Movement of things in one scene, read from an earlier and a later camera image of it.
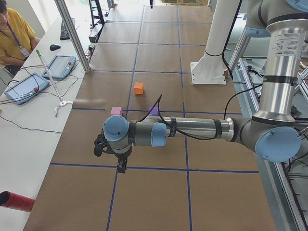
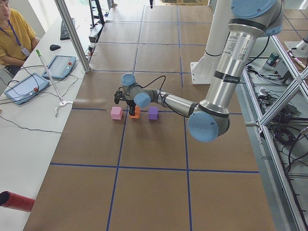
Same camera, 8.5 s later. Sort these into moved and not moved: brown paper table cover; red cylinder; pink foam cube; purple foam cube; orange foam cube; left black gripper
Moved: orange foam cube; left black gripper
Not moved: purple foam cube; brown paper table cover; pink foam cube; red cylinder
